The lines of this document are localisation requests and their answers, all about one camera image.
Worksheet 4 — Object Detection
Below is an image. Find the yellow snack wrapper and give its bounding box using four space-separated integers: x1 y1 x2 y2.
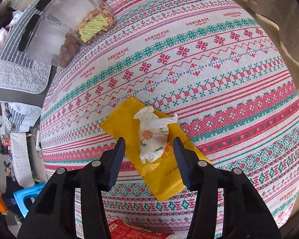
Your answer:
100 97 208 201

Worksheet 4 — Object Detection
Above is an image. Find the white tissue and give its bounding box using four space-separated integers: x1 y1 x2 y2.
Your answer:
133 106 178 164

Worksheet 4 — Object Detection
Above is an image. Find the blue plastic stool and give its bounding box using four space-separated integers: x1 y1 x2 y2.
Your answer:
13 182 46 218

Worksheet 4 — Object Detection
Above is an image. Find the red snack package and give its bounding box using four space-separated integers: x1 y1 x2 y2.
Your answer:
108 219 177 239

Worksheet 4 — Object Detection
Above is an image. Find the grey striped sofa cover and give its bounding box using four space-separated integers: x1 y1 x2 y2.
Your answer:
0 4 53 102

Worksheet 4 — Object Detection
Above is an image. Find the patterned striped tablecloth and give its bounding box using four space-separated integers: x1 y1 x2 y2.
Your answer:
40 0 299 227

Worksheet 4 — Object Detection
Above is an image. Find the short clear jar black lid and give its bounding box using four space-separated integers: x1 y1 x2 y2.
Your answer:
18 14 81 68

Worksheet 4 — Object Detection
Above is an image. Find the tall clear jar black lid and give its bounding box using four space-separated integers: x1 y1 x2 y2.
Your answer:
36 0 115 43

